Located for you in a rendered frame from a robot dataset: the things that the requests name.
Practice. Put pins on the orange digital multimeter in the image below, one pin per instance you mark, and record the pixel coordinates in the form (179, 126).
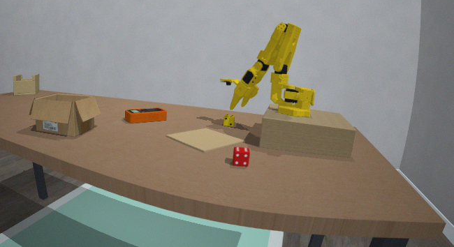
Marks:
(145, 115)

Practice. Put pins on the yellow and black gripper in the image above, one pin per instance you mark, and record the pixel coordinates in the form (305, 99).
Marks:
(241, 91)

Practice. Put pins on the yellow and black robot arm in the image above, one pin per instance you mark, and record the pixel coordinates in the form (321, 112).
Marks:
(281, 46)

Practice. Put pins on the red die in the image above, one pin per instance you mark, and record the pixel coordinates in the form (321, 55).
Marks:
(241, 156)

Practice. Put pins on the yellow die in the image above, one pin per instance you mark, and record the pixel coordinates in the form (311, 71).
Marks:
(229, 120)

